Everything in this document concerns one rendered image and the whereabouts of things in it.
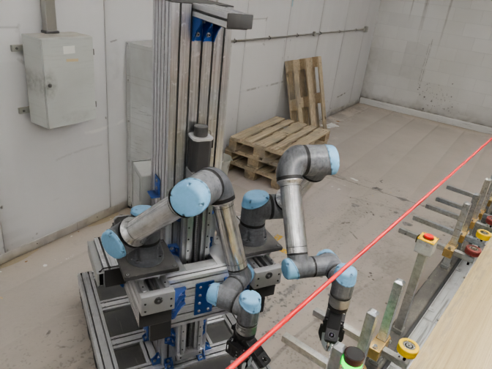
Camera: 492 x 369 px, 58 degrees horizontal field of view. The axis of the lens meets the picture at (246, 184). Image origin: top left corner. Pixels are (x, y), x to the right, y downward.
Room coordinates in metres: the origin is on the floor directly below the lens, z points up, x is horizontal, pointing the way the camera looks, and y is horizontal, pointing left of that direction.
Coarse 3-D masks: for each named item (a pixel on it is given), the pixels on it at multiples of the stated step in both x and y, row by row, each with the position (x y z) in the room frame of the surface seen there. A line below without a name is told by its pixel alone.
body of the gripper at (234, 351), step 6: (234, 324) 1.20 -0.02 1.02; (234, 330) 1.18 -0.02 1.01; (234, 336) 1.18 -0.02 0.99; (240, 336) 1.14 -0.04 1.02; (252, 336) 1.15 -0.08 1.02; (228, 342) 1.17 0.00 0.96; (234, 342) 1.18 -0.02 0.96; (240, 342) 1.17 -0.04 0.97; (228, 348) 1.18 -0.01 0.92; (234, 348) 1.16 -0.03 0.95; (240, 348) 1.15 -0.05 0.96; (234, 354) 1.16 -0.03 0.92; (240, 354) 1.13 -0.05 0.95
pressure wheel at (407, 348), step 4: (400, 340) 1.34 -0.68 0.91; (404, 340) 1.34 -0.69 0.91; (408, 340) 1.34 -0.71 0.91; (412, 340) 1.34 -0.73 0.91; (400, 344) 1.32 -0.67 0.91; (404, 344) 1.32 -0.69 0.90; (408, 344) 1.32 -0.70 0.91; (412, 344) 1.33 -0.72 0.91; (416, 344) 1.33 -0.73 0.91; (400, 348) 1.30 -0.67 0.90; (404, 348) 1.30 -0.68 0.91; (408, 348) 1.30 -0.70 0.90; (412, 348) 1.30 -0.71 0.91; (416, 348) 1.30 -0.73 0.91; (400, 352) 1.30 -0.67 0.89; (404, 352) 1.29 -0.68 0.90; (408, 352) 1.28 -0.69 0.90; (412, 352) 1.28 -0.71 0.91; (416, 352) 1.28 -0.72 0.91; (404, 356) 1.29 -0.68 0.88; (408, 356) 1.28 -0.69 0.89; (412, 356) 1.28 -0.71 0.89; (416, 356) 1.29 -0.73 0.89; (404, 360) 1.31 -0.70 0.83
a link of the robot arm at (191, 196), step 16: (192, 176) 1.26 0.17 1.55; (208, 176) 1.28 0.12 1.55; (176, 192) 1.22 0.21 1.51; (192, 192) 1.20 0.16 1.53; (208, 192) 1.23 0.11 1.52; (160, 208) 1.27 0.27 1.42; (176, 208) 1.21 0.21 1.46; (192, 208) 1.19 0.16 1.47; (128, 224) 1.34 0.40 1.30; (144, 224) 1.29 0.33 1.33; (160, 224) 1.28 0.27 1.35; (112, 240) 1.32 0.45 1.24; (128, 240) 1.31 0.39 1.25; (144, 240) 1.36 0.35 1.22; (112, 256) 1.33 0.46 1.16
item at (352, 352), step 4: (348, 348) 1.00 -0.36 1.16; (352, 348) 1.01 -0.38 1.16; (356, 348) 1.01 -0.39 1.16; (348, 352) 0.99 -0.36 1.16; (352, 352) 0.99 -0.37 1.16; (356, 352) 0.99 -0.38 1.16; (360, 352) 0.99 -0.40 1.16; (348, 356) 0.97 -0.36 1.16; (352, 356) 0.98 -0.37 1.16; (356, 356) 0.98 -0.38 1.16; (360, 356) 0.98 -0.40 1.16; (356, 360) 0.96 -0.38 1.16; (360, 360) 0.96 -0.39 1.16; (340, 364) 0.99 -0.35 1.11; (340, 368) 1.00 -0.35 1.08
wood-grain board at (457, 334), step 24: (480, 264) 1.97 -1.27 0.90; (480, 288) 1.76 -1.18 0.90; (456, 312) 1.56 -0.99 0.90; (480, 312) 1.58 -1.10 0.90; (432, 336) 1.39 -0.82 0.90; (456, 336) 1.41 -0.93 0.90; (480, 336) 1.42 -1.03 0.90; (432, 360) 1.26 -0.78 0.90; (456, 360) 1.27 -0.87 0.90; (480, 360) 1.29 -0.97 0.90
